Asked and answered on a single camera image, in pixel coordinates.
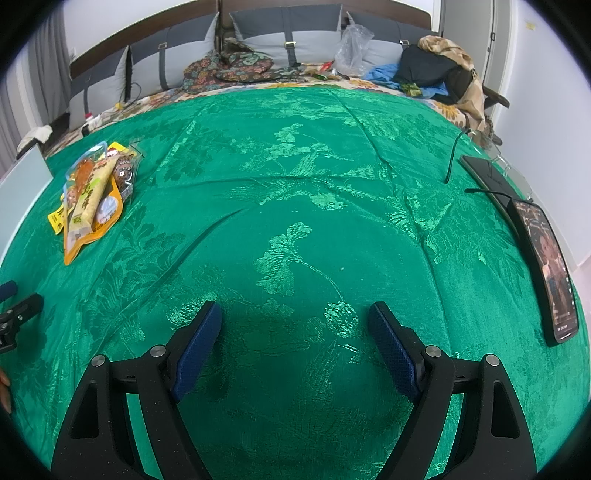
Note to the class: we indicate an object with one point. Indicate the grey curtain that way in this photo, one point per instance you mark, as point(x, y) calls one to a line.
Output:
point(46, 69)

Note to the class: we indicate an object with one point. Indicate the grey pillow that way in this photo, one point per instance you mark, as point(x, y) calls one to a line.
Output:
point(99, 87)
point(184, 50)
point(286, 32)
point(385, 57)

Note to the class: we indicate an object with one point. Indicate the white yellow stick snack packet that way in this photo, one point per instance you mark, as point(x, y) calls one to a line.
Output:
point(87, 198)

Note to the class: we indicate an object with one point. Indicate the dark floral cloth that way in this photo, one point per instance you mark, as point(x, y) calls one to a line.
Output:
point(240, 62)

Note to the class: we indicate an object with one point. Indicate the black smartphone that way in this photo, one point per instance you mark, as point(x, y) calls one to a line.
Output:
point(549, 277)

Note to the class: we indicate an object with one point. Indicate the black chair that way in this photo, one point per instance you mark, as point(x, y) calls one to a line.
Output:
point(498, 98)

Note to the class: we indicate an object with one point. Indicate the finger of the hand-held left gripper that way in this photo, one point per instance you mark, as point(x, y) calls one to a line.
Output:
point(7, 291)
point(21, 318)

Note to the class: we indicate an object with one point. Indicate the grey pillows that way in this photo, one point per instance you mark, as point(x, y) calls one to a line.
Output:
point(224, 23)

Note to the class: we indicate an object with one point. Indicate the clear plastic bag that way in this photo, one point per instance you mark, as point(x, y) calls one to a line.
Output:
point(353, 46)

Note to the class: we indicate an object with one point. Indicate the person's left hand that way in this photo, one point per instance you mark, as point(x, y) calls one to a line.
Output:
point(4, 390)

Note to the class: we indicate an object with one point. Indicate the orange-yellow snack packet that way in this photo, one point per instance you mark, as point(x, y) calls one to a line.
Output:
point(108, 210)

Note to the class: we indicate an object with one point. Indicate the white cloth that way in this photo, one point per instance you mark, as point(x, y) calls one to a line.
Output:
point(37, 136)

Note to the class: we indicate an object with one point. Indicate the yellow chicken feet packet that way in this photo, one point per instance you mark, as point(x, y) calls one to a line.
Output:
point(56, 221)

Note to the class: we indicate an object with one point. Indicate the blue cloth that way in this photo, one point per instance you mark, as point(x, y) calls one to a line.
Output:
point(383, 74)

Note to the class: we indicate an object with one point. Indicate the clear phone stand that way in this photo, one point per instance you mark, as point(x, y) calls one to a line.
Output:
point(501, 159)

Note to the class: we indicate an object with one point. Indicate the black clothing pile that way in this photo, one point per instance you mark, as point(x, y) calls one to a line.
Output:
point(425, 64)

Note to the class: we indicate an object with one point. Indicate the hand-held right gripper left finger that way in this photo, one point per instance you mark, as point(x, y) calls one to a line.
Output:
point(198, 350)

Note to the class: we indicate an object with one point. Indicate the clear orange chicken leg packet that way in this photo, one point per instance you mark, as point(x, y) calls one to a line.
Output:
point(83, 173)

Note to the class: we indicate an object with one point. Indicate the white flat panel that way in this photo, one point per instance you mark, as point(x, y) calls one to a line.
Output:
point(23, 194)

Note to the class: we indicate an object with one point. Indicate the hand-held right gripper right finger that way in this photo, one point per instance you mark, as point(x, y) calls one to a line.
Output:
point(392, 350)

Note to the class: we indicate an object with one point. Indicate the green patterned cloth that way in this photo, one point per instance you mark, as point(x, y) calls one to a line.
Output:
point(295, 184)

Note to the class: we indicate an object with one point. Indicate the black slim device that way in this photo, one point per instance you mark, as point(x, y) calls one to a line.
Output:
point(487, 177)

